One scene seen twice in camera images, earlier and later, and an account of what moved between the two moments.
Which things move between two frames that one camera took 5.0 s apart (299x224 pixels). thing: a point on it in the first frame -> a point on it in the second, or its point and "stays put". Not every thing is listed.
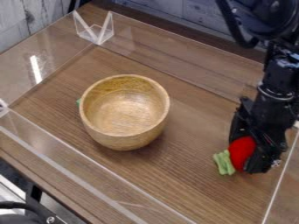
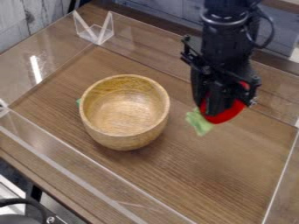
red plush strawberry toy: x=231 y=159 -> x=200 y=120
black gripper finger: x=239 y=127 -> x=200 y=80
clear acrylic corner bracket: x=95 y=33 stays put
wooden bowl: x=124 y=110 stays put
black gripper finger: x=264 y=157 -> x=219 y=94
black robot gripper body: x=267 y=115 -> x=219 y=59
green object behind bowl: x=78 y=102 stays put
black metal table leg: x=35 y=193 stays put
